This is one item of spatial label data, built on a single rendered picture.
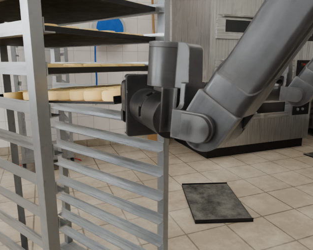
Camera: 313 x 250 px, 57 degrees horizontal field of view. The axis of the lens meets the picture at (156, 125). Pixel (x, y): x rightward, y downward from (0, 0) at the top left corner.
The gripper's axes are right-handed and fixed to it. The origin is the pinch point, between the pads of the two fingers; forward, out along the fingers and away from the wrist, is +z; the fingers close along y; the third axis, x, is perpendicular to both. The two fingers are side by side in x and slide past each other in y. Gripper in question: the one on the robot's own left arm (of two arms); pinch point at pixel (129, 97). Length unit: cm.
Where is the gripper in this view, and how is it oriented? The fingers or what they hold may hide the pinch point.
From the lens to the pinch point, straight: 56.4
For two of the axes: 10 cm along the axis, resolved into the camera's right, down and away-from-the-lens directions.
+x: -9.2, 0.7, -3.7
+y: 0.2, -9.7, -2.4
